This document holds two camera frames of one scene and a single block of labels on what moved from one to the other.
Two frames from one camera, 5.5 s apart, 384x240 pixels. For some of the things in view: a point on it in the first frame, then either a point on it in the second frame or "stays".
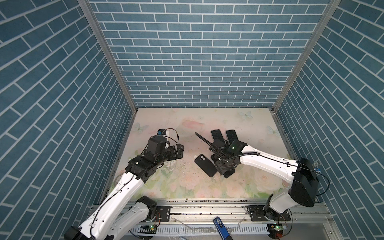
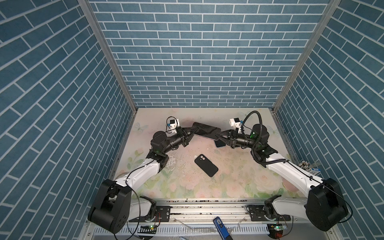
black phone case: x=206 y=165 stays
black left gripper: x=174 y=156 → x=185 y=139
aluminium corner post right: x=329 y=12 stays
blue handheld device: x=221 y=228 stays
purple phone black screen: x=229 y=173 → x=206 y=130
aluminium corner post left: x=92 y=16 stays
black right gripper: x=220 y=168 → x=233 y=137
